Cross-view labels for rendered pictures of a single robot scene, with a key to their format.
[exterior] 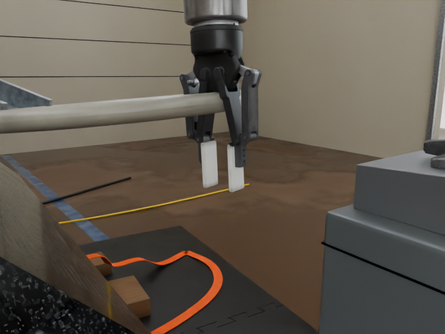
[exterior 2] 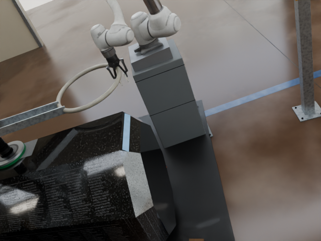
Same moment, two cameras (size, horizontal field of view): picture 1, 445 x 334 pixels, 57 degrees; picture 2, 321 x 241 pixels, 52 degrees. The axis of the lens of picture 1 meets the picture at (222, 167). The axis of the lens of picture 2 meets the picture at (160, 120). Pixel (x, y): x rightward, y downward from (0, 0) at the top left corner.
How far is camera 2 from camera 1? 1.91 m
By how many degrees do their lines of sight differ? 50
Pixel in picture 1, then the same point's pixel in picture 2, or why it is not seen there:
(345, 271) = (143, 83)
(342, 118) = not seen: outside the picture
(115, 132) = not seen: outside the picture
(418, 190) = (145, 60)
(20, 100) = (48, 108)
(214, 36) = (115, 57)
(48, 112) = (113, 87)
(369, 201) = (137, 68)
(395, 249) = (150, 72)
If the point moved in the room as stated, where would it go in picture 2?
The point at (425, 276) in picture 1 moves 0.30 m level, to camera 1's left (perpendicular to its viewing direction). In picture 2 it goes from (156, 72) to (138, 97)
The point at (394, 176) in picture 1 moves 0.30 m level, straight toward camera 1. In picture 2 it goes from (140, 60) to (164, 69)
